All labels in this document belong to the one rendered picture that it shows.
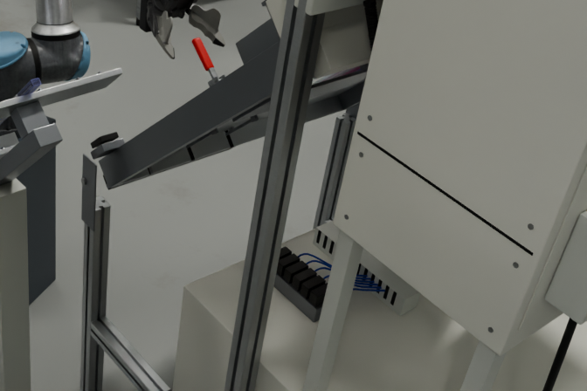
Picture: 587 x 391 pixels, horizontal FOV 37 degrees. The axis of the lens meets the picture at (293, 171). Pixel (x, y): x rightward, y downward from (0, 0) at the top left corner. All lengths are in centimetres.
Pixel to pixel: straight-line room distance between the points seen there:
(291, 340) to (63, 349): 95
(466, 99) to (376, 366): 71
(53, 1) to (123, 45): 173
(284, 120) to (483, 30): 36
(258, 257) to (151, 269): 130
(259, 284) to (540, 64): 65
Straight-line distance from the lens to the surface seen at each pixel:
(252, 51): 142
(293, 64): 122
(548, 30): 99
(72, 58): 222
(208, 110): 148
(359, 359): 166
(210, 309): 169
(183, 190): 303
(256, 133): 207
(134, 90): 357
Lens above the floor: 179
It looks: 34 degrees down
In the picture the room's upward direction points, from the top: 11 degrees clockwise
